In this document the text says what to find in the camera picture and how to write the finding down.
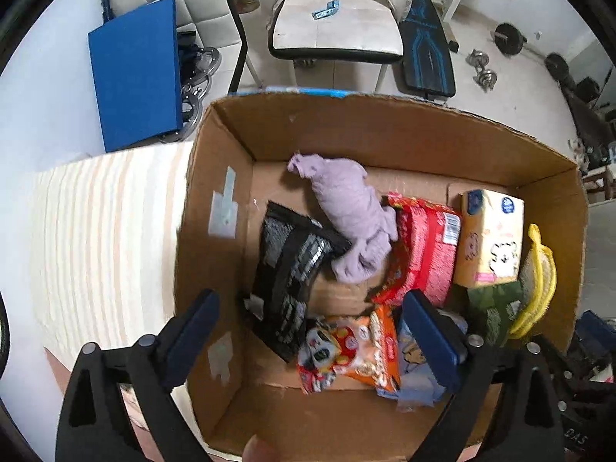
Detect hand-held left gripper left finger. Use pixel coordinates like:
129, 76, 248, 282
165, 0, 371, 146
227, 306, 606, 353
55, 289, 221, 462

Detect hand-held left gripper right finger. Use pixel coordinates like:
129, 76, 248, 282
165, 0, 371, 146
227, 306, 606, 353
402, 290, 564, 462

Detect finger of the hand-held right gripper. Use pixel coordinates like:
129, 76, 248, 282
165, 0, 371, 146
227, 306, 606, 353
575, 310, 616, 347
544, 341, 616, 415

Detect blue tissue pack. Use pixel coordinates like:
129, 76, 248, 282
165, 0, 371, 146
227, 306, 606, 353
395, 308, 467, 412

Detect green packet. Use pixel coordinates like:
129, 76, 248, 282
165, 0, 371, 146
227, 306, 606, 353
464, 281, 525, 347

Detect yellow mesh scrubber pouch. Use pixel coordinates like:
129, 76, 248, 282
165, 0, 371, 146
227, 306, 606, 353
507, 224, 557, 340

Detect orange panda snack packet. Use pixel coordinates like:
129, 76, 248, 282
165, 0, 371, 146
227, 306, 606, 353
297, 304, 402, 394

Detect red snack packet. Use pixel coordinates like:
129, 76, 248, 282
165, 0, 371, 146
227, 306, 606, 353
373, 192, 463, 306

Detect black snack packet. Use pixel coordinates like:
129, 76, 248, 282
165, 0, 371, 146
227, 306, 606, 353
250, 201, 352, 363

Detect yellow carton box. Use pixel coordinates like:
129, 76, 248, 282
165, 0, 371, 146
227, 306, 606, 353
454, 189, 525, 290

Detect lavender cloth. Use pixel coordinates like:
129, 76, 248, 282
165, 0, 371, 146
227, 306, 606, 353
287, 152, 399, 284

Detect cardboard box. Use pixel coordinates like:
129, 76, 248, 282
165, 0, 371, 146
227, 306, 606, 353
176, 87, 590, 460

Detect person's left hand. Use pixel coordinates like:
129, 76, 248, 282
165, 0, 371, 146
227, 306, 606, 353
242, 435, 276, 462

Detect cat print tablecloth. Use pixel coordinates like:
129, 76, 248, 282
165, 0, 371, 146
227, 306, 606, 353
31, 142, 208, 462

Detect black boxy object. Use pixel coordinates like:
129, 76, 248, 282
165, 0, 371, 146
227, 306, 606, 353
575, 77, 601, 103

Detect silver weight plates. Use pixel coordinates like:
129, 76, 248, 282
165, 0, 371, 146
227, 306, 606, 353
177, 45, 222, 144

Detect blue board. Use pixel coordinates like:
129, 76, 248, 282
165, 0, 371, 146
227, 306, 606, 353
88, 0, 186, 153

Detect black blue bench pad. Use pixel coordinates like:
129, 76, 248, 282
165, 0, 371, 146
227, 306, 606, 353
398, 0, 457, 98

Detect small barbell with black plates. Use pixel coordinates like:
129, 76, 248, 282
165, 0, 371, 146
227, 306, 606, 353
495, 23, 572, 80

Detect white padded chair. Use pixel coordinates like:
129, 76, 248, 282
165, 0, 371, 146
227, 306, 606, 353
267, 0, 404, 65

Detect white quilted chair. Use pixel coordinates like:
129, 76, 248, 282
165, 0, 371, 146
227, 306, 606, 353
99, 0, 247, 93

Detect small blue packet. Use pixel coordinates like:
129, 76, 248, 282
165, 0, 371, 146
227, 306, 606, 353
310, 0, 341, 21

